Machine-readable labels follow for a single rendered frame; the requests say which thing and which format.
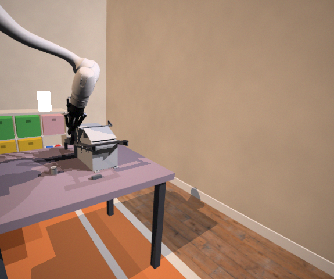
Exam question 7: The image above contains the grey metal cylinder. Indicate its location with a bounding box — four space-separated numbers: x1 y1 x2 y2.
51 166 57 175

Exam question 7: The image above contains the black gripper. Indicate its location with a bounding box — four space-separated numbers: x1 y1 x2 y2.
63 104 87 135

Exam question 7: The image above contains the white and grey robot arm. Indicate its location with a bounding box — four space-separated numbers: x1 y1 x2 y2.
0 5 100 108

